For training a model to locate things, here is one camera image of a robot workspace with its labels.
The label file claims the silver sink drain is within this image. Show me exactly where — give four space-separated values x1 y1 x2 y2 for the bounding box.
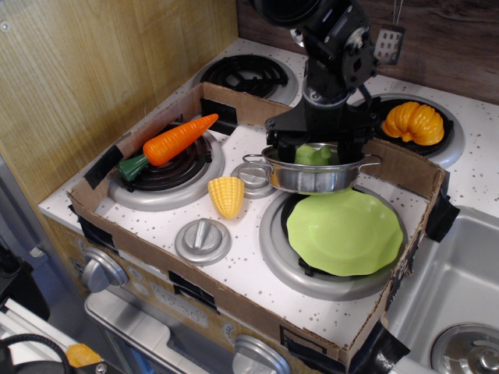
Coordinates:
429 323 498 373

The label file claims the light green toy broccoli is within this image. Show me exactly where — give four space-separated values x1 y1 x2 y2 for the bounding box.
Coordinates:
295 145 332 166

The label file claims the right silver oven knob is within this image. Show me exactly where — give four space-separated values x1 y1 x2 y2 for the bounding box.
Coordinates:
232 334 292 374

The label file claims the small steel pan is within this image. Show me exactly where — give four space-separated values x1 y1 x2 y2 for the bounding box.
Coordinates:
242 143 383 195

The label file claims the light green plastic plate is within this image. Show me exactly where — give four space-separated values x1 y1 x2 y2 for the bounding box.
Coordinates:
286 189 404 277

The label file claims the front silver stove knob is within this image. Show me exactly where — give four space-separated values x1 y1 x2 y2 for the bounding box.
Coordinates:
175 218 232 266

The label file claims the silver oven knob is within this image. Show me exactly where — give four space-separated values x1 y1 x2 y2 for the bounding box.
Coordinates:
82 247 129 293
232 334 292 374

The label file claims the silver stove knob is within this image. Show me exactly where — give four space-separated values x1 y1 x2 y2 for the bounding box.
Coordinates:
175 218 232 266
231 163 276 199

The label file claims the front right stove burner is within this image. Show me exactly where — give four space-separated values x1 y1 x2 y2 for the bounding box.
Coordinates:
259 187 407 301

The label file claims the left silver oven knob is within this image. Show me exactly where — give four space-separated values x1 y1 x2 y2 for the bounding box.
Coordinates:
82 247 129 293

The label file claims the orange toy carrot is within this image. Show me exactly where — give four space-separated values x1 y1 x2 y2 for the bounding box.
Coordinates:
118 114 219 182

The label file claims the middle silver stove knob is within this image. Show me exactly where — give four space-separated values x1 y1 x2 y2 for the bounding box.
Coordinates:
231 163 276 199

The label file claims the hanging silver slotted spatula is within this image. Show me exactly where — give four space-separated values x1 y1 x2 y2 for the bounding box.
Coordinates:
375 0 405 65

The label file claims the silver oven door handle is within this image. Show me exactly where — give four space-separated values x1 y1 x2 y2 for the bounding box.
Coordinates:
84 290 203 374

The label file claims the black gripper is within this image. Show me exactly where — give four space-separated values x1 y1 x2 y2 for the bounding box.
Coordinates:
265 98 378 164

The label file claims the orange toy pumpkin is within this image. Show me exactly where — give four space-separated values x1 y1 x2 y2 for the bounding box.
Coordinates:
381 101 445 146

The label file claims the brown cardboard fence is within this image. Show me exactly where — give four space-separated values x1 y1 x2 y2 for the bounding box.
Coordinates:
69 83 453 372

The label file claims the back right stove burner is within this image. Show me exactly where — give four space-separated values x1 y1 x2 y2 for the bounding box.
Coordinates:
371 93 465 168

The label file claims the yellow toy corn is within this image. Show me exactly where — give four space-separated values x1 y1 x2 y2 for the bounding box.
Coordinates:
207 176 244 219

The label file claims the black cable loop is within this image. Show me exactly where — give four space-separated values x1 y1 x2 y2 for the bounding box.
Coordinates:
0 333 73 374

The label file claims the silver sink basin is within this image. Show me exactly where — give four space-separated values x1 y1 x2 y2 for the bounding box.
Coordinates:
386 206 498 373

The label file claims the yellow object bottom left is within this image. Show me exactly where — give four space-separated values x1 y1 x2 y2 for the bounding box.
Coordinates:
65 344 102 368

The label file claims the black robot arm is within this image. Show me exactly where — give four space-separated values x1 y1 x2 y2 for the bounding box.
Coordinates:
253 1 379 164

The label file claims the back left stove burner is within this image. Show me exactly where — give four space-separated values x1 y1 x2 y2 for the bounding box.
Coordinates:
193 55 299 105

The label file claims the stove burner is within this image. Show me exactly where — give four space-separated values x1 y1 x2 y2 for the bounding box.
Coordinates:
259 187 407 301
193 55 299 105
371 93 465 168
108 132 225 212

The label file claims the front left stove burner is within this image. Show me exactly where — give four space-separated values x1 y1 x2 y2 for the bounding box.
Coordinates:
108 132 225 212

